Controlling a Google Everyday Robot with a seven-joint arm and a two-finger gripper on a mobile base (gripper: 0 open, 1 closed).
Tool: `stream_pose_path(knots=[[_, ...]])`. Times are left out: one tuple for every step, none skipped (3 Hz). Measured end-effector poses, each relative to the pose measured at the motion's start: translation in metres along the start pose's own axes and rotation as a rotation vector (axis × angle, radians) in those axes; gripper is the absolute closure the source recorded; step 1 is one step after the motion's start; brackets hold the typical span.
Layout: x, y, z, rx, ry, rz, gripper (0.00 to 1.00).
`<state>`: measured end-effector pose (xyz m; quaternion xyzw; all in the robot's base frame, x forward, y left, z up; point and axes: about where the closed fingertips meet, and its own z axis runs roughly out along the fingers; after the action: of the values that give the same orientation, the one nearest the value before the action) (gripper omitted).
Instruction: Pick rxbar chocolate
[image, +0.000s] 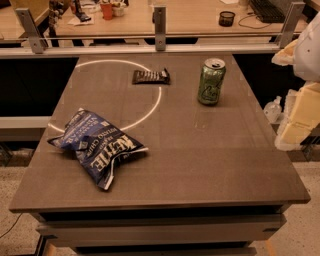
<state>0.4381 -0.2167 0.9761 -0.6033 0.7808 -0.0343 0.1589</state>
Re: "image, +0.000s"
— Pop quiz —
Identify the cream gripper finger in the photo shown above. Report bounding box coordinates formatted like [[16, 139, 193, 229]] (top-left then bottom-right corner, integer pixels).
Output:
[[275, 82, 320, 151], [271, 40, 298, 66]]

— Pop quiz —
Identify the dark chocolate rxbar wrapper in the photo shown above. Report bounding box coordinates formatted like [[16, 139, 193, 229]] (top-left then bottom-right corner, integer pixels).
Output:
[[132, 69, 171, 85]]

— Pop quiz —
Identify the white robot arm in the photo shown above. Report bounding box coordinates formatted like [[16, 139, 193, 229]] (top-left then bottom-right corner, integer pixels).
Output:
[[271, 13, 320, 151]]

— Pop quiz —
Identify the clear sanitizer bottle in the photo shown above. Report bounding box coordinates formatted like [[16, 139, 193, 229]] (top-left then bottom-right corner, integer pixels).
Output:
[[263, 96, 282, 123]]

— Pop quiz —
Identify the black keyboard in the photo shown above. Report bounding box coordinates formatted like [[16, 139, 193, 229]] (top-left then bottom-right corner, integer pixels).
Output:
[[250, 0, 285, 23]]

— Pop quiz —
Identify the black mesh cup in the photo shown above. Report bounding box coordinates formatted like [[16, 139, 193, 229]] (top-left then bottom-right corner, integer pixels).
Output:
[[219, 11, 235, 27]]

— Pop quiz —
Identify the green soda can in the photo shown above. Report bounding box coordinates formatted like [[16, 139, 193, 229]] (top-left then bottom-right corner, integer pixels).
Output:
[[198, 58, 226, 105]]

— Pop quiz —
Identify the orange cup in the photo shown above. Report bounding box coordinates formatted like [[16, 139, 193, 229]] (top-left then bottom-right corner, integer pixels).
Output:
[[100, 3, 113, 20]]

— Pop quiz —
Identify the blue kettle chips bag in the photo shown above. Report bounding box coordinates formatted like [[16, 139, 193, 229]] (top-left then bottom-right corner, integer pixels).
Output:
[[48, 109, 147, 190]]

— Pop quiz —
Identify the right metal rail bracket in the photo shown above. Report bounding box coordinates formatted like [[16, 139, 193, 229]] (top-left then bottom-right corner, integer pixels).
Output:
[[275, 1, 305, 49]]

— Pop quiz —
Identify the metal rail bracket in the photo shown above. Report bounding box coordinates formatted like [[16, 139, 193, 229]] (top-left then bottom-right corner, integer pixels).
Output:
[[275, 1, 305, 49], [15, 8, 47, 54], [153, 6, 166, 51]]

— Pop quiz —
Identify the metal guard rail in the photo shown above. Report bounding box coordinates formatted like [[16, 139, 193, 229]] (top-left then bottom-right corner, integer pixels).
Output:
[[0, 44, 280, 59]]

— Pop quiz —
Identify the black cable on desk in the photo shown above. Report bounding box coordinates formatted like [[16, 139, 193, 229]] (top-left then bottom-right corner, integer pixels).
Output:
[[237, 12, 273, 30]]

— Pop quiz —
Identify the middle metal rail bracket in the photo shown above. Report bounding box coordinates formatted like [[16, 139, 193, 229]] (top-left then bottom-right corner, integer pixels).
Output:
[[153, 6, 166, 51]]

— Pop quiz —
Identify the left metal rail bracket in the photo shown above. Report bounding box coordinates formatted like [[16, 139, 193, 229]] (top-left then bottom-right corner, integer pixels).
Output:
[[15, 8, 47, 54]]

